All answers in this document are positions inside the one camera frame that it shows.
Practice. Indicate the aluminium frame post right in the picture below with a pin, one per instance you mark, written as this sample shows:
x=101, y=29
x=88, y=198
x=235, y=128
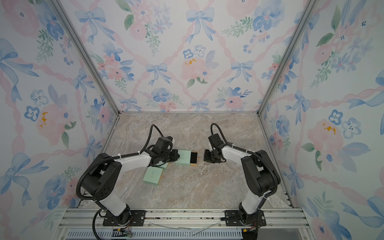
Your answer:
x=291, y=47

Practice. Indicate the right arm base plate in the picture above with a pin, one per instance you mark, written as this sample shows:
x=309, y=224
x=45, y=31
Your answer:
x=239, y=218

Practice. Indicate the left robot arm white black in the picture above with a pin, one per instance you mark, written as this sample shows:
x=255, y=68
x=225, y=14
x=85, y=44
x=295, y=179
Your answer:
x=98, y=182

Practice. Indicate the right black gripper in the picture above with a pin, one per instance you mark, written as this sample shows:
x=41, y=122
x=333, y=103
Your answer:
x=207, y=158

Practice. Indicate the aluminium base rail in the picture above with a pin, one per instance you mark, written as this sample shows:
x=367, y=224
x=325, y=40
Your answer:
x=185, y=224

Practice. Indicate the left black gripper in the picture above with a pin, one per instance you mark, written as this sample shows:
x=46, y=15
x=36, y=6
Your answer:
x=175, y=154

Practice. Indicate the aluminium frame post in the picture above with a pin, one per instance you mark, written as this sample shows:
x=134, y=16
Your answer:
x=291, y=47
x=58, y=9

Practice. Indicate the small green jewelry box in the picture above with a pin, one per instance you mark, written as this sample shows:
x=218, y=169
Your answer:
x=153, y=175

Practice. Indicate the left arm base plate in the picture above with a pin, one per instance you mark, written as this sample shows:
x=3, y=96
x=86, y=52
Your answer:
x=133, y=218

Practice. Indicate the aluminium frame post left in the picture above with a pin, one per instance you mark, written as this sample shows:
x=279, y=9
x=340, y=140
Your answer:
x=58, y=9

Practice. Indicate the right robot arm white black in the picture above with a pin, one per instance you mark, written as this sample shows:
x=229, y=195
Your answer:
x=261, y=176

